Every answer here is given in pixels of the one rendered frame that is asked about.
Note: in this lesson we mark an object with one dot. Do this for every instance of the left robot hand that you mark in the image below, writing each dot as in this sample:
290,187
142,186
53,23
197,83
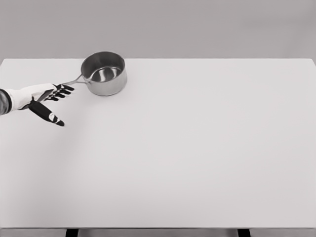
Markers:
39,95

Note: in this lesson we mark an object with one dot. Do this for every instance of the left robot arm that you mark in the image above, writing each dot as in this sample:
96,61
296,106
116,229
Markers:
12,100

